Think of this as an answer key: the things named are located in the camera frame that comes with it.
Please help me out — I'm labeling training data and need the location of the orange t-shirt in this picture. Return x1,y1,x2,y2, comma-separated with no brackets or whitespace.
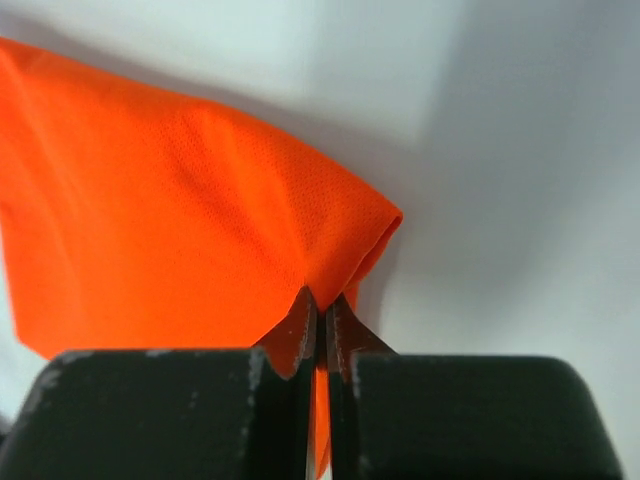
1,39,402,477

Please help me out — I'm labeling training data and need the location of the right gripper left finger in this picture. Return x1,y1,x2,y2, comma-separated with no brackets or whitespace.
1,288,316,479

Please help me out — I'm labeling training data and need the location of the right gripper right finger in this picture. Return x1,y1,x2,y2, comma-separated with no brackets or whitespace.
325,298,623,480

